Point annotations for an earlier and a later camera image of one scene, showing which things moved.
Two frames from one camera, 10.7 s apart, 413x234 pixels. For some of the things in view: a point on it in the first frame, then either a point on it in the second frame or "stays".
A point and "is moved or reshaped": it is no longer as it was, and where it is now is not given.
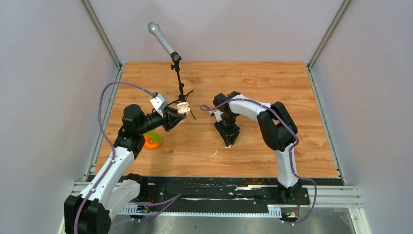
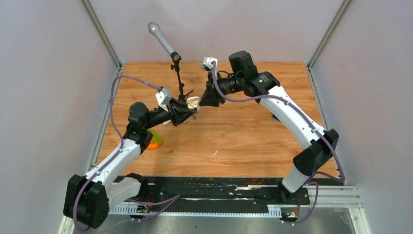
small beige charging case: x=182 y=107 is moved or reshaped
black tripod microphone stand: x=176 y=57 stays
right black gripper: x=229 y=135 → x=211 y=97
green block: x=153 y=135 stays
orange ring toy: x=149 y=146 stays
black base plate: x=218 y=191 stays
